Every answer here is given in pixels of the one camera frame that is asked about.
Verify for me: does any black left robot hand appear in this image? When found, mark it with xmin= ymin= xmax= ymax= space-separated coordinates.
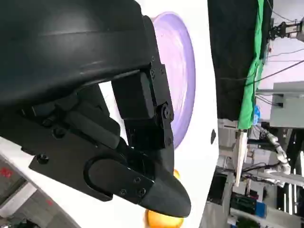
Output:
xmin=0 ymin=0 xmax=192 ymax=218

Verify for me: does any orange white toy bread roll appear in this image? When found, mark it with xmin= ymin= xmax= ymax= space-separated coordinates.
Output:
xmin=145 ymin=169 xmax=185 ymax=228

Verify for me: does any lilac plate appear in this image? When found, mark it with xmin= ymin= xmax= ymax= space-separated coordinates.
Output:
xmin=151 ymin=11 xmax=197 ymax=150

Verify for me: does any black backdrop cloth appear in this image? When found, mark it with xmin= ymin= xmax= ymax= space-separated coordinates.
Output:
xmin=207 ymin=0 xmax=274 ymax=121

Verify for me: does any green cloth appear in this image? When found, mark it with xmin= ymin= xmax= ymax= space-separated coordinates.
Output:
xmin=238 ymin=0 xmax=266 ymax=130

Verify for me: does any white board panel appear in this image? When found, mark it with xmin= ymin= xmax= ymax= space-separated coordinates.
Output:
xmin=234 ymin=129 xmax=249 ymax=188

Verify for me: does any grey black background machine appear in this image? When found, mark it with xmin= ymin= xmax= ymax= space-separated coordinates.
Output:
xmin=268 ymin=19 xmax=304 ymax=41

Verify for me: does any grey metal cabinet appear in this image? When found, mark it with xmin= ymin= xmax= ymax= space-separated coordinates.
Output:
xmin=269 ymin=81 xmax=304 ymax=129

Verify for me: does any long black background cable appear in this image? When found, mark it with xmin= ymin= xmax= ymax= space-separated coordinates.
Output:
xmin=215 ymin=59 xmax=304 ymax=83

